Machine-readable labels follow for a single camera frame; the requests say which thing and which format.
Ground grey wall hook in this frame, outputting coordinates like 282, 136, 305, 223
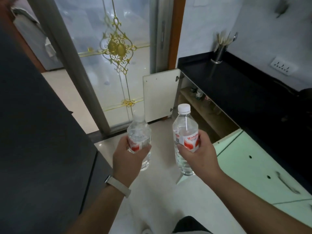
274, 0, 290, 19

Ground dark grey block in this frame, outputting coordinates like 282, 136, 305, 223
0, 5, 112, 234

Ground bundle of wooden chopsticks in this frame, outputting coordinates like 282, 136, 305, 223
214, 30, 233, 53

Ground brown wooden door frame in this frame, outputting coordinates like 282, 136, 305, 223
168, 0, 187, 70

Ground glass door gold pattern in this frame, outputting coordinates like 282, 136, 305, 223
25, 0, 175, 137

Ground person's left hand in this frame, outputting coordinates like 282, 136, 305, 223
112, 135, 152, 188

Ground white smartwatch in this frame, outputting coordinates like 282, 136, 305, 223
105, 175, 132, 199

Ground person's right hand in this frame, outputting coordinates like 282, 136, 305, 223
176, 129, 224, 187

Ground black trousers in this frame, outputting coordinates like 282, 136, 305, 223
172, 216, 213, 234

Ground person's left forearm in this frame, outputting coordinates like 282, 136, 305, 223
66, 184, 127, 234

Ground white triple wall socket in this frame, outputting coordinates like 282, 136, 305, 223
270, 57, 298, 76

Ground person's right forearm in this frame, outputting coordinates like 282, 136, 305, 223
209, 170, 312, 234

